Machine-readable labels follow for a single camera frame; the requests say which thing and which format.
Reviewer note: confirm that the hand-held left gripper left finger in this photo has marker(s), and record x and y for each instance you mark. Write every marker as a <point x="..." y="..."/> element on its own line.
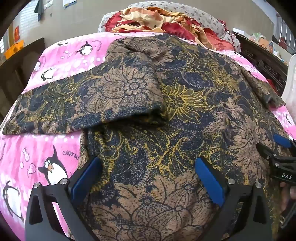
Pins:
<point x="86" y="178"/>

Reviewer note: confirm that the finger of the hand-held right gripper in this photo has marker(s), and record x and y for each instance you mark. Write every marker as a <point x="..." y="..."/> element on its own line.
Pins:
<point x="268" y="154"/>
<point x="281" y="140"/>

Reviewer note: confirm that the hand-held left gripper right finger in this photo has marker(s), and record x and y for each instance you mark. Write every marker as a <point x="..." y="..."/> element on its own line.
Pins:
<point x="209" y="179"/>

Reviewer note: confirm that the brown floral patterned garment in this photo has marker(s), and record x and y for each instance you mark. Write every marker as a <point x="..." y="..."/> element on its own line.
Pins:
<point x="161" y="115"/>

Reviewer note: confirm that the person's right hand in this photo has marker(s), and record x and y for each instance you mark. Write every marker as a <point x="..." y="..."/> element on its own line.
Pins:
<point x="290" y="194"/>

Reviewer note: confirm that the red cloth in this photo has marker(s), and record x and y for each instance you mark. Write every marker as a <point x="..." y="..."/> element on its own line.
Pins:
<point x="274" y="86"/>

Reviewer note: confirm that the white plastic object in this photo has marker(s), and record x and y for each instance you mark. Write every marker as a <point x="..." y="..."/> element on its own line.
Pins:
<point x="291" y="78"/>

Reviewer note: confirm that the pink penguin print blanket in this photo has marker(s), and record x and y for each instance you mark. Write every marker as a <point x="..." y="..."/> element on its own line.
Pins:
<point x="23" y="150"/>

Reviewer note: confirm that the dark carved wooden headboard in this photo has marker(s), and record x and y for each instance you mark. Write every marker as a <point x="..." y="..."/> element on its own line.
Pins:
<point x="261" y="60"/>

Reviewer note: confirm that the clutter of small packets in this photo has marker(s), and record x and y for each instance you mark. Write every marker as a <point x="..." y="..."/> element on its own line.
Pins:
<point x="263" y="42"/>

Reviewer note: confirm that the metal storage rack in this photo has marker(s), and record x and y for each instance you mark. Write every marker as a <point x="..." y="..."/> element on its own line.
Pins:
<point x="285" y="34"/>

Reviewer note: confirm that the white paper box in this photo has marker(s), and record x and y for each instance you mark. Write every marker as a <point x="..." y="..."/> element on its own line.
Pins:
<point x="238" y="31"/>

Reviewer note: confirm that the dark wooden cabinet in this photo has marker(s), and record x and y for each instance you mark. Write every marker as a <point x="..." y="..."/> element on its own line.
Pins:
<point x="23" y="74"/>

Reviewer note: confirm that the grey floral pillow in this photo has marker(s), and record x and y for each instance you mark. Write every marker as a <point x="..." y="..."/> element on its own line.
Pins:
<point x="208" y="18"/>

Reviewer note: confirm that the orange plastic basket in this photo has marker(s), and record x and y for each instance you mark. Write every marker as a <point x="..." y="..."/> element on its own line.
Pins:
<point x="14" y="49"/>

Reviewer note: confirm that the red and gold floral quilt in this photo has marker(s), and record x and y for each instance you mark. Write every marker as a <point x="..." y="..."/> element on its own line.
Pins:
<point x="143" y="20"/>

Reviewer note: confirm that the dark hanging cloth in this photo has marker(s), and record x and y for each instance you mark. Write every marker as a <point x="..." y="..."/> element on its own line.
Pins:
<point x="38" y="9"/>

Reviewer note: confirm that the red paper wall sticker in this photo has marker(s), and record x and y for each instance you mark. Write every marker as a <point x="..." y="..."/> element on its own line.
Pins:
<point x="17" y="33"/>

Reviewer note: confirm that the wall calendar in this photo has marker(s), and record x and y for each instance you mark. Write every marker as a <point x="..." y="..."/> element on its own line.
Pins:
<point x="69" y="3"/>

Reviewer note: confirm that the window with wooden frame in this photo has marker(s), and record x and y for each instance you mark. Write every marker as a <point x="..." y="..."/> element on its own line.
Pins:
<point x="23" y="14"/>

